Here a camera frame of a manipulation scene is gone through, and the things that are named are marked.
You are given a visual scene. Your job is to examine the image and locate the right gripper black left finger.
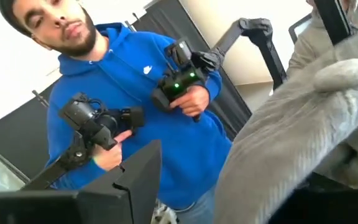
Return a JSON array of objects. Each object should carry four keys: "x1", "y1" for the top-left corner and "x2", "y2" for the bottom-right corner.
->
[{"x1": 0, "y1": 139, "x2": 163, "y2": 224}]

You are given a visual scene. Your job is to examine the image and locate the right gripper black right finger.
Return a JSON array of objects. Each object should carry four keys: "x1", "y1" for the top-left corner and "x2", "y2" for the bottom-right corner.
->
[{"x1": 268, "y1": 172, "x2": 358, "y2": 224}]

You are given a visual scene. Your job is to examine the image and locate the person's left hand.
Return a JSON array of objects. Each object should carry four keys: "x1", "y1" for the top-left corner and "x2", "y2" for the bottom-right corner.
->
[{"x1": 168, "y1": 85, "x2": 211, "y2": 119}]

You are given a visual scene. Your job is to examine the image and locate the black rig frame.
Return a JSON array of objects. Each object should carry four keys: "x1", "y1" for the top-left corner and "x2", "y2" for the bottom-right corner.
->
[{"x1": 313, "y1": 0, "x2": 358, "y2": 47}]

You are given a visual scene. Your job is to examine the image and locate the person's right hand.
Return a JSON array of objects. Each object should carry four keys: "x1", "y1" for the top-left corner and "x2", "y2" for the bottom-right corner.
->
[{"x1": 91, "y1": 129, "x2": 134, "y2": 172}]

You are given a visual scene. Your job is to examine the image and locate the grey baseball cap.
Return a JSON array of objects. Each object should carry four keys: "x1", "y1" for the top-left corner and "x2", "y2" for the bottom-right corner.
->
[{"x1": 213, "y1": 18, "x2": 358, "y2": 224}]

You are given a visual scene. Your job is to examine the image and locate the person's hand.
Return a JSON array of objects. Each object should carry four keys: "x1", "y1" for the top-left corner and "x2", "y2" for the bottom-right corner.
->
[
  {"x1": 168, "y1": 85, "x2": 211, "y2": 119},
  {"x1": 91, "y1": 129, "x2": 134, "y2": 172}
]

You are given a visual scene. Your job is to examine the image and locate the grey office chair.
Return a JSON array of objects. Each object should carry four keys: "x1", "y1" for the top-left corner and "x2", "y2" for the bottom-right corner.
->
[{"x1": 288, "y1": 12, "x2": 313, "y2": 45}]

